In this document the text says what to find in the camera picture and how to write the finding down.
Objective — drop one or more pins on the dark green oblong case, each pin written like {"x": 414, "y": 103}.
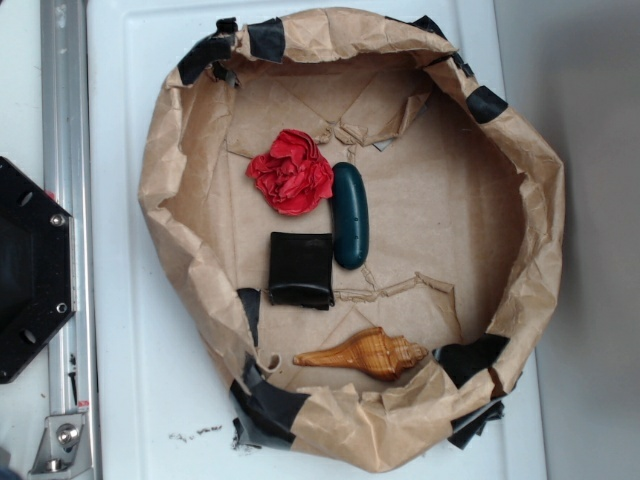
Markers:
{"x": 350, "y": 217}

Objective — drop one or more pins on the metal corner bracket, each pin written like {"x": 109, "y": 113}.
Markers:
{"x": 64, "y": 450}

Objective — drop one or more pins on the crumpled red paper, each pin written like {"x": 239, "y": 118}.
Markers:
{"x": 293, "y": 176}

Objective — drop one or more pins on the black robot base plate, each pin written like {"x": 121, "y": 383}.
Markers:
{"x": 36, "y": 270}

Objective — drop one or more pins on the aluminium frame rail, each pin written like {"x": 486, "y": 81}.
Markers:
{"x": 72, "y": 358}

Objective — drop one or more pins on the brown conch shell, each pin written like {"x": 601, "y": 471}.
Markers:
{"x": 371, "y": 351}

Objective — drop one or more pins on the brown paper bin lining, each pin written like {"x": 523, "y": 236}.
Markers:
{"x": 466, "y": 205}

